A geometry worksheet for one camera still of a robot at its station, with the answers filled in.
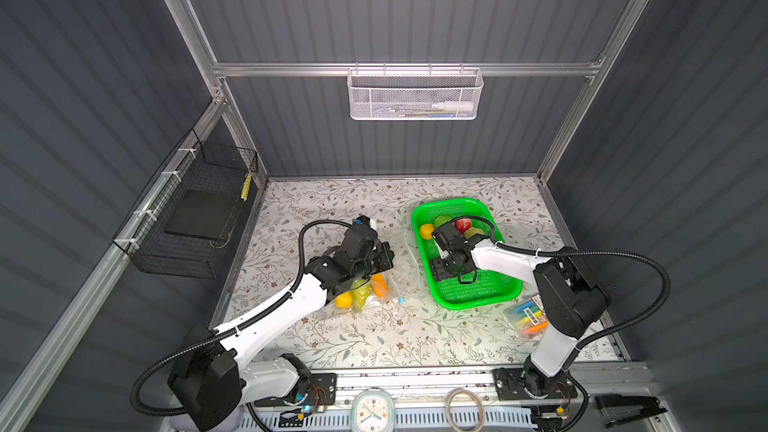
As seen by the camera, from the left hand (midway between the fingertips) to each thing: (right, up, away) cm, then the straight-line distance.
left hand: (398, 253), depth 79 cm
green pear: (-10, -12, +2) cm, 16 cm away
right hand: (+16, -8, +15) cm, 23 cm away
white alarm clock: (-6, -35, -10) cm, 37 cm away
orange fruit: (-15, -14, +6) cm, 22 cm away
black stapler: (+52, -35, -9) cm, 64 cm away
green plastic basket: (+28, -13, +12) cm, 33 cm away
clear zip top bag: (-1, -15, +11) cm, 19 cm away
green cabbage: (+15, +8, +20) cm, 27 cm away
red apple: (+23, +6, +23) cm, 33 cm away
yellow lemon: (+10, +4, +17) cm, 20 cm away
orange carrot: (-5, -11, +8) cm, 14 cm away
